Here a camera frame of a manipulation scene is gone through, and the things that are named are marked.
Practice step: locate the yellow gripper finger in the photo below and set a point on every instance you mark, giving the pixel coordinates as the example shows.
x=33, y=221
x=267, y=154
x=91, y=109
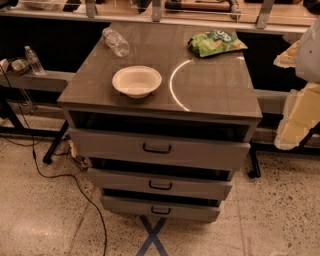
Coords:
x=287, y=59
x=301, y=113

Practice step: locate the green rice chip bag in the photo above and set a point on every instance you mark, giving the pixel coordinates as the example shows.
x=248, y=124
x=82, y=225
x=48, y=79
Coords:
x=215, y=42

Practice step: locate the white paper bowl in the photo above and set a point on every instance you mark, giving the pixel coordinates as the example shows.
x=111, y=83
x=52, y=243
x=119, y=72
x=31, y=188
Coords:
x=136, y=81

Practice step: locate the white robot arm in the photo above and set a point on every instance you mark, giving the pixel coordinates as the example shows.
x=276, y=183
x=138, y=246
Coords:
x=308, y=55

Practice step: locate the grey drawer cabinet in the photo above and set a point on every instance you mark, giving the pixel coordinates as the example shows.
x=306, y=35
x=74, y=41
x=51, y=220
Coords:
x=199, y=98

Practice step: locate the clear plastic bottle lying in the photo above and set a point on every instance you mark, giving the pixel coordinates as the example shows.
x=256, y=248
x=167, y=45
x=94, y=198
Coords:
x=116, y=42

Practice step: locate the middle grey drawer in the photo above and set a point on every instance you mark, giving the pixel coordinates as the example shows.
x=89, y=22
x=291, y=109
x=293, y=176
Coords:
x=159, y=184

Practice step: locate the grey drawer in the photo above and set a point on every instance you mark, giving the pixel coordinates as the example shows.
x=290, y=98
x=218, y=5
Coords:
x=159, y=184
x=159, y=209
x=153, y=149

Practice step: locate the bottom grey drawer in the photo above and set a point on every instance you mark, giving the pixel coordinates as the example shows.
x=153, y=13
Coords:
x=159, y=209

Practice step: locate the top grey drawer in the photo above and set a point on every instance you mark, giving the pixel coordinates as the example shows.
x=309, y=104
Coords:
x=153, y=149

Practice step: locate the power strip on floor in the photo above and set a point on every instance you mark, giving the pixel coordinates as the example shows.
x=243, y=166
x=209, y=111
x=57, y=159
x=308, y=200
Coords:
x=76, y=158

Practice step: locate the grey side bench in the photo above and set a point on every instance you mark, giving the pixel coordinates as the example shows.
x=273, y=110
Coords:
x=51, y=81

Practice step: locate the upright clear water bottle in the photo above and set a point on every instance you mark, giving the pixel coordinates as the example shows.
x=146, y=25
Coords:
x=34, y=61

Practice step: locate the rear metal shelf rail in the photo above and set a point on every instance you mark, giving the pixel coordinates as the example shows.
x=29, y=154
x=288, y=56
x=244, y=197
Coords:
x=264, y=17

